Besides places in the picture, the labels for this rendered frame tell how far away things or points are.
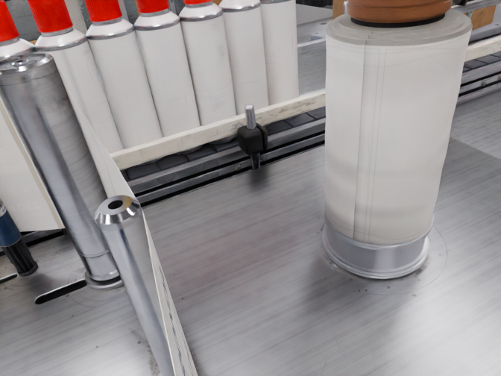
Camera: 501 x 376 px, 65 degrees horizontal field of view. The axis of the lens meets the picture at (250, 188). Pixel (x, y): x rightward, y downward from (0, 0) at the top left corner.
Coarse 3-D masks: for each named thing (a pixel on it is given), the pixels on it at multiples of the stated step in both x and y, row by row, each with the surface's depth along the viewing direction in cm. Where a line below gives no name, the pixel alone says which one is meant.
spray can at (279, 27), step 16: (272, 0) 47; (288, 0) 48; (272, 16) 48; (288, 16) 49; (272, 32) 49; (288, 32) 50; (272, 48) 51; (288, 48) 51; (272, 64) 52; (288, 64) 52; (272, 80) 53; (288, 80) 53; (272, 96) 54; (288, 96) 54
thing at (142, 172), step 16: (464, 64) 67; (480, 64) 66; (320, 112) 57; (272, 128) 55; (288, 128) 54; (208, 144) 53; (224, 144) 52; (160, 160) 50; (176, 160) 50; (192, 160) 50; (128, 176) 49; (144, 176) 48
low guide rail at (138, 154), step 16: (480, 48) 63; (496, 48) 65; (304, 96) 54; (320, 96) 54; (256, 112) 51; (272, 112) 52; (288, 112) 53; (304, 112) 54; (208, 128) 49; (224, 128) 50; (144, 144) 47; (160, 144) 47; (176, 144) 48; (192, 144) 49; (128, 160) 46; (144, 160) 47
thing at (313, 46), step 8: (480, 0) 69; (488, 0) 69; (496, 0) 70; (456, 8) 67; (464, 8) 68; (472, 8) 68; (480, 8) 69; (320, 40) 58; (304, 48) 58; (312, 48) 58; (320, 48) 59
